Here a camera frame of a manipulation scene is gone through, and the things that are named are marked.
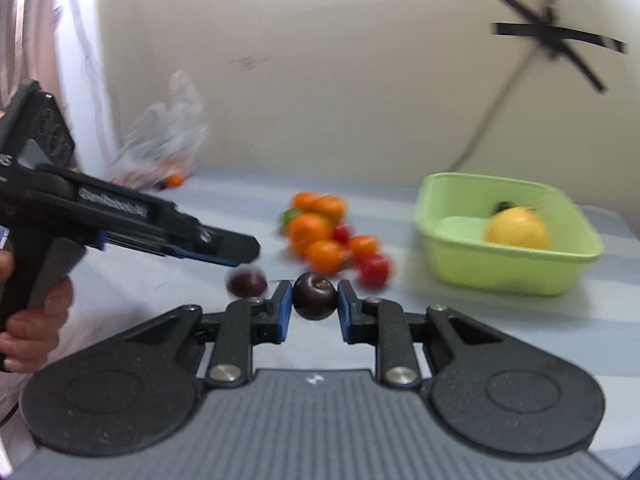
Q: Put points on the black tape strip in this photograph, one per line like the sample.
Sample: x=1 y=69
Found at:
x=585 y=39
x=575 y=60

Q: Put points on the small mandarin orange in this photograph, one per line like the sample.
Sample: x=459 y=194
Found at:
x=174 y=180

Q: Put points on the large red tomato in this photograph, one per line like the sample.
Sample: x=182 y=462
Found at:
x=375 y=270

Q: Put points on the green plastic basin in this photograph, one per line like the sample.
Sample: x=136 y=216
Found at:
x=500 y=272

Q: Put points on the clear plastic bag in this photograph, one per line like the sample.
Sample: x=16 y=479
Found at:
x=160 y=130

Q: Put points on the dark plum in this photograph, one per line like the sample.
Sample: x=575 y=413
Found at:
x=501 y=206
x=246 y=282
x=314 y=296

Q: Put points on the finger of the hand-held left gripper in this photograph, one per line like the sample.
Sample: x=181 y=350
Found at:
x=225 y=247

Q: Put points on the green lime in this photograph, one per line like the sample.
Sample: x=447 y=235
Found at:
x=286 y=217

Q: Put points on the yellow lemon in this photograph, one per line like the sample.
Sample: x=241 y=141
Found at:
x=517 y=230

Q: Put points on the small red tomato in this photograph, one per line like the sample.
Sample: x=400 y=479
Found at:
x=341 y=233

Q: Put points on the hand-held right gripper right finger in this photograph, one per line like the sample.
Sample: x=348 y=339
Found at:
x=345 y=311

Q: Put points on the striped bed sheet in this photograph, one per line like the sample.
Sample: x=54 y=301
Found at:
x=500 y=322

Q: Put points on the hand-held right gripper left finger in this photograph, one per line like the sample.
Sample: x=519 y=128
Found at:
x=283 y=311

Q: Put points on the person's left hand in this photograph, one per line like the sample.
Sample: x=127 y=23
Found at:
x=40 y=325

